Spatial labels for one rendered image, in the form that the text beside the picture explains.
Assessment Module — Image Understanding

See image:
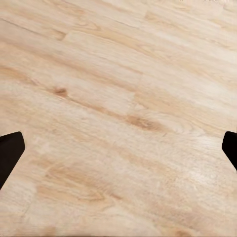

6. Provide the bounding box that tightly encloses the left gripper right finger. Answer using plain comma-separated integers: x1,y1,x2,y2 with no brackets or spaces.
222,131,237,170

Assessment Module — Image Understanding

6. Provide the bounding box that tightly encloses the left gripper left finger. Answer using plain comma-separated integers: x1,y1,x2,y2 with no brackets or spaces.
0,131,25,190

